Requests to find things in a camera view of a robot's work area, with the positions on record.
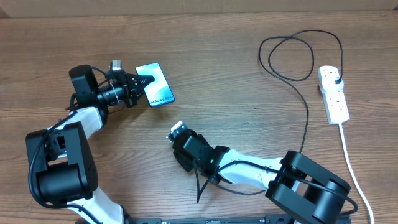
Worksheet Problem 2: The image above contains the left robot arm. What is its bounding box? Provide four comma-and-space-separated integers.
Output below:
25, 60, 155, 223

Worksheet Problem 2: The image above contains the white power strip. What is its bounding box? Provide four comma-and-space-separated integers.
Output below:
317, 65, 349, 124

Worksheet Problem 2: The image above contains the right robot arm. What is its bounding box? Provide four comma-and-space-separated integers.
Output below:
167, 124, 358, 223

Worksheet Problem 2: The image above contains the white power strip cord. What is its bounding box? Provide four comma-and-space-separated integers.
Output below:
338, 123, 375, 224

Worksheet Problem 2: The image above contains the cardboard wall panel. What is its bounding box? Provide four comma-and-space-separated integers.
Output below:
1, 0, 397, 19

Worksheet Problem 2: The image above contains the Samsung Galaxy smartphone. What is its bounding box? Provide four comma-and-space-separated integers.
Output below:
136, 63, 175, 107

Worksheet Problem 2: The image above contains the black USB charging cable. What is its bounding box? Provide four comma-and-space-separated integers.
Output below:
214, 29, 345, 197

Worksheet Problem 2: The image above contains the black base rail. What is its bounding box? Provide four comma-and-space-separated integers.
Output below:
124, 213, 352, 224

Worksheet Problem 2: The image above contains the white charger plug adapter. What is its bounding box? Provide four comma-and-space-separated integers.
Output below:
319, 77, 344, 94

